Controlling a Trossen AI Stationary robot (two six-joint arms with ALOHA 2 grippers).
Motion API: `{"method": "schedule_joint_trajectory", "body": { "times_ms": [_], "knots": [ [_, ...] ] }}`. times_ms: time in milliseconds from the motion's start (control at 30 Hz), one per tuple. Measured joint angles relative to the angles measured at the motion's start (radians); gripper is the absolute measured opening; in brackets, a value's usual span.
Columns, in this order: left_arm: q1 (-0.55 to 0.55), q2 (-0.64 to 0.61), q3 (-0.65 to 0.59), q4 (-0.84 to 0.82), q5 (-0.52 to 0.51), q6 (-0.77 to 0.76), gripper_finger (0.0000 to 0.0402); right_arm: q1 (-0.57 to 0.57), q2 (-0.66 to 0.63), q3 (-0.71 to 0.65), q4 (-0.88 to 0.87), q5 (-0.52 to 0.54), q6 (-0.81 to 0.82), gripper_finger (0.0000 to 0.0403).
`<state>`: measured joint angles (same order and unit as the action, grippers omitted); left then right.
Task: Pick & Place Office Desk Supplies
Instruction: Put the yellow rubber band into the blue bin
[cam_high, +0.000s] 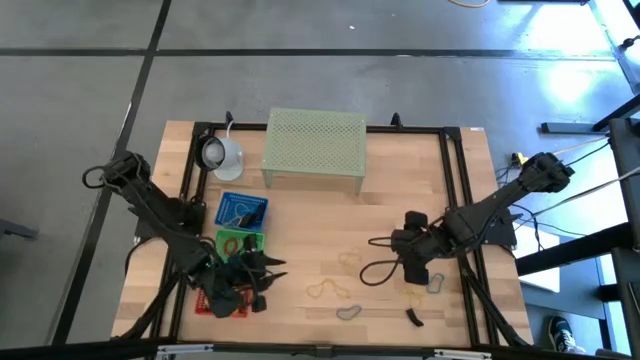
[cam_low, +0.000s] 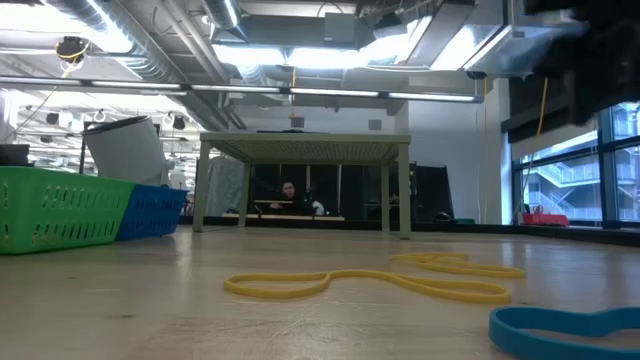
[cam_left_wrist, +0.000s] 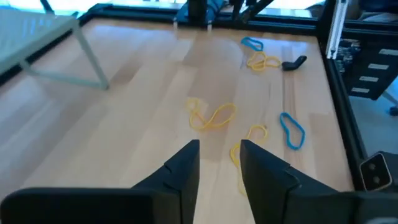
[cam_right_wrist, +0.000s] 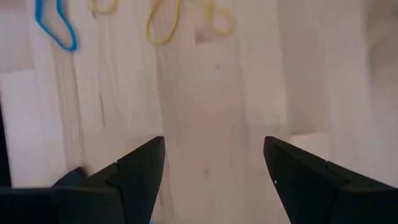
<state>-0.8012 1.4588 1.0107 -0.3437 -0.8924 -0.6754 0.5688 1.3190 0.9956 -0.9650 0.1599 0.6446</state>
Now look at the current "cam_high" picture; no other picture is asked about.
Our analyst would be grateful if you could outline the white desk lamp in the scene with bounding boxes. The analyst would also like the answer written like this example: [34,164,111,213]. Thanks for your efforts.
[193,134,246,182]

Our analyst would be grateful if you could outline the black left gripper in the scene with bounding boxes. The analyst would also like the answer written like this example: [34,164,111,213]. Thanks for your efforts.
[197,247,289,320]

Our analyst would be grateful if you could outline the black cables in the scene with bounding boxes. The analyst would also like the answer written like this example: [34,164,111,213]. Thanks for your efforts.
[494,142,614,236]

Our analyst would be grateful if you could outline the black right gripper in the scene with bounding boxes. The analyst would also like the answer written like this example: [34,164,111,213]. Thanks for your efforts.
[391,209,454,287]

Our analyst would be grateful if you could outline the green perforated metal shelf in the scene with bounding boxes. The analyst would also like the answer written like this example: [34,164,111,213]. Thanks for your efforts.
[260,107,368,194]

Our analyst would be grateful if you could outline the white power cable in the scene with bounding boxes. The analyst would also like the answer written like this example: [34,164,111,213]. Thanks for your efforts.
[554,135,612,157]

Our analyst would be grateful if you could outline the person's shoe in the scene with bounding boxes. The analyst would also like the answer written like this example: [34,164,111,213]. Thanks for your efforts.
[547,314,587,354]

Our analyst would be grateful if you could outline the blue plastic basket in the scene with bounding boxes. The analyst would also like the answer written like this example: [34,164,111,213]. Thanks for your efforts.
[214,191,270,233]

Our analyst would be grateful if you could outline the blue-grey rubber band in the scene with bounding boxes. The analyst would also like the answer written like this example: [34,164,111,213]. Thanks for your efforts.
[222,201,254,227]
[425,272,446,295]
[335,304,364,322]

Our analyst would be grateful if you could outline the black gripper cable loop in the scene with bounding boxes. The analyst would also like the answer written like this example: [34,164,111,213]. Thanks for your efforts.
[358,236,404,288]

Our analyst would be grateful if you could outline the grey cable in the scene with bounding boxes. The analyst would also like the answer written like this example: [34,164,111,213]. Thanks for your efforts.
[529,167,640,219]

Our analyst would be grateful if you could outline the black mounting rail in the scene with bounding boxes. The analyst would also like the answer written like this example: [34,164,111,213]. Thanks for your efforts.
[0,337,640,360]

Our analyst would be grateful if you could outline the yellow rubber band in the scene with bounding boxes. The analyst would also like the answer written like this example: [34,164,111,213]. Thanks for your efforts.
[402,287,426,311]

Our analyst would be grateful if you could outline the red plastic basket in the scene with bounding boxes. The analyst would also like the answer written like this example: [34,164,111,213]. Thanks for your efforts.
[193,285,251,320]

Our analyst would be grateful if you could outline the tan rubber band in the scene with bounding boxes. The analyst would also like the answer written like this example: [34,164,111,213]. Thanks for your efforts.
[337,247,365,279]
[305,277,352,301]

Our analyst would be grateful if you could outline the silver metal bracket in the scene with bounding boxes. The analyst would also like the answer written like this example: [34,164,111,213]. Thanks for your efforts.
[433,348,494,360]
[155,342,215,359]

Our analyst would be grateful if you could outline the grey furniture foot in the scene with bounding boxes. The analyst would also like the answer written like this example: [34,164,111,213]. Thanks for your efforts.
[0,218,39,241]

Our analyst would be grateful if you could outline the black metal stand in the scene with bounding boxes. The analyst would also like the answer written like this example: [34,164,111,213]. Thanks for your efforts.
[514,92,640,360]

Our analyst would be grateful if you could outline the green plastic basket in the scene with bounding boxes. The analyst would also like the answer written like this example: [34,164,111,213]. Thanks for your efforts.
[214,228,267,261]

